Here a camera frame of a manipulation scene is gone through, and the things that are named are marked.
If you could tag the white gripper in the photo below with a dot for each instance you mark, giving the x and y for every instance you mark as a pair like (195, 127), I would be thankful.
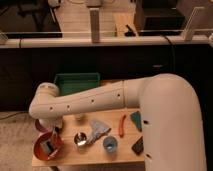
(52, 123)

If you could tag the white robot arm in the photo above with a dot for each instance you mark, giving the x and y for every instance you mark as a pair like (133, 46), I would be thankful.
(173, 134)

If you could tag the purple bowl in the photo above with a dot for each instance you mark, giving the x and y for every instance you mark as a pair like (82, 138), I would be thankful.
(42, 129)

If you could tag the red bowl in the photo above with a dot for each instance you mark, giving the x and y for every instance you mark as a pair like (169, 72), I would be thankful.
(38, 151)

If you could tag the small metal cup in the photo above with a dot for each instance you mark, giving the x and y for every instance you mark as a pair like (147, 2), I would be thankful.
(80, 139)

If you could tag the grey crumpled cloth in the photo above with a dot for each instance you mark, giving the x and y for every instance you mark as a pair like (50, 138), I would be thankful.
(99, 129)

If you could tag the green plastic tray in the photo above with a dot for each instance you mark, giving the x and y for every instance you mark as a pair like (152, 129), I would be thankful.
(69, 83)

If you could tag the blue plastic cup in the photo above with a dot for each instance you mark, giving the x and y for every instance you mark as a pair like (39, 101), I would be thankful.
(110, 144)

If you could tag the orange carrot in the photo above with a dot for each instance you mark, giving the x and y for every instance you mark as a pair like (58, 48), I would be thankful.
(121, 126)

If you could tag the teal sponge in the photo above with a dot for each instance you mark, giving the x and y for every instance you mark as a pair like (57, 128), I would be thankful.
(136, 119)

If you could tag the black rectangular block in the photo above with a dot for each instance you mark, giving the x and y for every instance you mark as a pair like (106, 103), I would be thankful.
(137, 147)

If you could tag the black box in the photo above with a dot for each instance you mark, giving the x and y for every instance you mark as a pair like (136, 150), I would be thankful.
(157, 17)

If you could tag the white vertical post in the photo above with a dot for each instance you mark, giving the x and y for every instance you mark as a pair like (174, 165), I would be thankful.
(95, 25)

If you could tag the white angled post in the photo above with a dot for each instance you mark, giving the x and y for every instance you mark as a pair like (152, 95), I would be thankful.
(193, 23)

